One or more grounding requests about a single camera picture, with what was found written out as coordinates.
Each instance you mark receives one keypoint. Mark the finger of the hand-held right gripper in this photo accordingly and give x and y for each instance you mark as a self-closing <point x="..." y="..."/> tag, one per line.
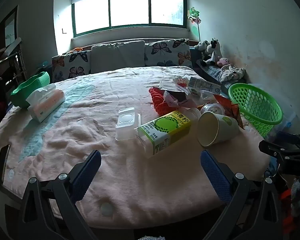
<point x="269" y="147"/>
<point x="289" y="136"/>

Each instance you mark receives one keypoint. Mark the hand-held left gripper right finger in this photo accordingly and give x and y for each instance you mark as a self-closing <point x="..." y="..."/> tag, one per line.
<point x="215" y="177"/>

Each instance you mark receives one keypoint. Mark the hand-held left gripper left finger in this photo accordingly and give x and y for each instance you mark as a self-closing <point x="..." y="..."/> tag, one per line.
<point x="87" y="175"/>

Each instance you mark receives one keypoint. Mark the green plastic basket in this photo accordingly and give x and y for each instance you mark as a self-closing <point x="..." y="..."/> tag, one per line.
<point x="262" y="110"/>

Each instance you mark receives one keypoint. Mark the paper cup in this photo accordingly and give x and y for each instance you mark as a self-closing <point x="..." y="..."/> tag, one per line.
<point x="220" y="130"/>

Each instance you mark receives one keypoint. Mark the orange snack packet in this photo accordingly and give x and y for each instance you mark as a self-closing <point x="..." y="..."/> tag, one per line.
<point x="232" y="110"/>

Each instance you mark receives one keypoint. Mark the clear plastic container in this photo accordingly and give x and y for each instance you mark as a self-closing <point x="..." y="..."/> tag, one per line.
<point x="126" y="122"/>

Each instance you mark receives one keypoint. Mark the white yogurt cup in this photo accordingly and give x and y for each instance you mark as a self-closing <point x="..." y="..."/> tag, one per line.
<point x="213" y="108"/>

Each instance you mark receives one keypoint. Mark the green juice carton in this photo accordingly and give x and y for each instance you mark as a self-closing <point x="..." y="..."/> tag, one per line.
<point x="165" y="130"/>

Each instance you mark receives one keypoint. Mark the clear plastic bag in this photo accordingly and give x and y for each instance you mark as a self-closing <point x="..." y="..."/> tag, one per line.
<point x="207" y="96"/>

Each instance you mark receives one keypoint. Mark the pink brown snack wrapper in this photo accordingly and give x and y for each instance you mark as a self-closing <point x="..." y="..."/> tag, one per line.
<point x="177" y="98"/>

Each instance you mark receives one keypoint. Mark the blue white milk carton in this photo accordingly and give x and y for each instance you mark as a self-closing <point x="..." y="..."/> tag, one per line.
<point x="205" y="86"/>

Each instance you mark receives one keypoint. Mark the red foam net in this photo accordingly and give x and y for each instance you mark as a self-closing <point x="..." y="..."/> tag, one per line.
<point x="160" y="102"/>

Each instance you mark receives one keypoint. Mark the white red wrapper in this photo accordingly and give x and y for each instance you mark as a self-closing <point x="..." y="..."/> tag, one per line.
<point x="172" y="83"/>

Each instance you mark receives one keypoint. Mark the person's left forearm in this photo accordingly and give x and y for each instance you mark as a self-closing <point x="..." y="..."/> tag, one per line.
<point x="151" y="238"/>

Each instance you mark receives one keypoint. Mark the orange cloth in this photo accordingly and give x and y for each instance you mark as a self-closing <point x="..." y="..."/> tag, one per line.
<point x="286" y="195"/>

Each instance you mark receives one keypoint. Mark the pink blanket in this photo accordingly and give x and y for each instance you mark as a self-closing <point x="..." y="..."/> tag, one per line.
<point x="90" y="120"/>

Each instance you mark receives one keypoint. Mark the tissue pack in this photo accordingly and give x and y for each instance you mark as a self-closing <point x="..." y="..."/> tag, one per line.
<point x="46" y="102"/>

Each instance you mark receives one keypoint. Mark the crumpled beige patterned cloth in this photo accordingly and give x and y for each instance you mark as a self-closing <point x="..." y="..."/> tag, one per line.
<point x="232" y="72"/>

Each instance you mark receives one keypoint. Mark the black bar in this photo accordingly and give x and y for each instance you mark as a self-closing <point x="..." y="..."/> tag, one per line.
<point x="2" y="162"/>

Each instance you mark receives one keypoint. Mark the blue patterned mat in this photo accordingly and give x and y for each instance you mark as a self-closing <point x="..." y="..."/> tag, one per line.
<point x="212" y="72"/>

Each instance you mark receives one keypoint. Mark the pink plush toy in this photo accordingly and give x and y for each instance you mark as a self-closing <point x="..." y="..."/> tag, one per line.
<point x="223" y="61"/>

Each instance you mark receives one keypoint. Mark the green felt basket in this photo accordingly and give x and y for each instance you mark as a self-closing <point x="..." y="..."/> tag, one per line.
<point x="22" y="93"/>

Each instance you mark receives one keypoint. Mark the butterfly print pillow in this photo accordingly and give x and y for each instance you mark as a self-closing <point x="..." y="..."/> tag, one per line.
<point x="167" y="52"/>
<point x="70" y="66"/>

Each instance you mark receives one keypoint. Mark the cow plush toy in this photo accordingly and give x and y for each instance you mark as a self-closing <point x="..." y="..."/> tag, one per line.
<point x="215" y="51"/>

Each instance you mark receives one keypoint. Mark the teal cloth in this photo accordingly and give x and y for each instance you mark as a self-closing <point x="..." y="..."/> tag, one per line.
<point x="44" y="64"/>

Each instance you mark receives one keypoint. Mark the grey plush toy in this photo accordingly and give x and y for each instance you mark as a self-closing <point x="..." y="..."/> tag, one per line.
<point x="201" y="46"/>

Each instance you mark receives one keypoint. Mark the grey pillow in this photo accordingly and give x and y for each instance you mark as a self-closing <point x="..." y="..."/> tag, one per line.
<point x="117" y="56"/>

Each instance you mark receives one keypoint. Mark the orange plush toy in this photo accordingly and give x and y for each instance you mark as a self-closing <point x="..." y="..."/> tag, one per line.
<point x="78" y="50"/>

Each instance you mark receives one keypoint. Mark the dark metal rack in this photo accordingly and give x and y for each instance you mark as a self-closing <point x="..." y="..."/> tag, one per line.
<point x="5" y="70"/>

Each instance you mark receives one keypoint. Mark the green pinwheel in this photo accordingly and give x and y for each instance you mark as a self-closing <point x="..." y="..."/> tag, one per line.
<point x="193" y="15"/>

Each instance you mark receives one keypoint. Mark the window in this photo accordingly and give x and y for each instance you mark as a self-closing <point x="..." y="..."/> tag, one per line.
<point x="130" y="10"/>

